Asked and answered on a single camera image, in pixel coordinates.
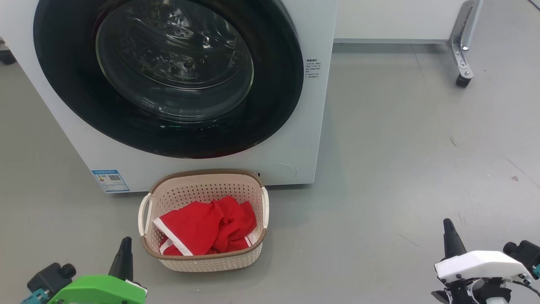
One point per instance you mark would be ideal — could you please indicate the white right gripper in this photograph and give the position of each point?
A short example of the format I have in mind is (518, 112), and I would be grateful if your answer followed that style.
(481, 264)

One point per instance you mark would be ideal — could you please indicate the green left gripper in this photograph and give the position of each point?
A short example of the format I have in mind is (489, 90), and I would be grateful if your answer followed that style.
(97, 291)

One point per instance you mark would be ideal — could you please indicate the red garment with white trim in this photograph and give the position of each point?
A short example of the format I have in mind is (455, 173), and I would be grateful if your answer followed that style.
(198, 223)

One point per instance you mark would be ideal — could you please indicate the dark grey washing machine door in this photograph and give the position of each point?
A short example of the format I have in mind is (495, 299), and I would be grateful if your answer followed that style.
(76, 93)

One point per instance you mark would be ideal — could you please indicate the cream perforated laundry basket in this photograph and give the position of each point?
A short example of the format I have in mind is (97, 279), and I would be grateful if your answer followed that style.
(202, 264)

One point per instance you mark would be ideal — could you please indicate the white front-load washing machine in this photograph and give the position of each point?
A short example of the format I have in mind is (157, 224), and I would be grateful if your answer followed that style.
(291, 126)

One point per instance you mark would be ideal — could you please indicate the blue energy label sticker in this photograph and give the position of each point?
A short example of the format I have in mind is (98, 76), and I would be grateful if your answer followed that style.
(110, 181)

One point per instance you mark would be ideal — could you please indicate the black partition caster wheel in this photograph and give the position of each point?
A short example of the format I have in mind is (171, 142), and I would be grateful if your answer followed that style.
(463, 81)

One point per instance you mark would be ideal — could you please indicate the round drain filter cover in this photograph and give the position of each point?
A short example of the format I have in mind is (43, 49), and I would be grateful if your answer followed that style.
(280, 174)

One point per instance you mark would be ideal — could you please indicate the printed text label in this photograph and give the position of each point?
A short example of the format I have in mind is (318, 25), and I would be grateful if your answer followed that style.
(313, 69)

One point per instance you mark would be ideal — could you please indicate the white partition panel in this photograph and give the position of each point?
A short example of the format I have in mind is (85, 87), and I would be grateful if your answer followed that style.
(392, 19)

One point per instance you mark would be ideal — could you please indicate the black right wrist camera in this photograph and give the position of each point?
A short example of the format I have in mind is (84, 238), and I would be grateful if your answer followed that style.
(525, 253)

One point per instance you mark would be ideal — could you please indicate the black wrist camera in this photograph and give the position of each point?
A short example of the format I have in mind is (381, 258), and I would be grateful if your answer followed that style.
(50, 278)
(525, 253)

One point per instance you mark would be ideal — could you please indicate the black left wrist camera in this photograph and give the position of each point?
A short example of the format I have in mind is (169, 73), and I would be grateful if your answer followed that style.
(50, 278)

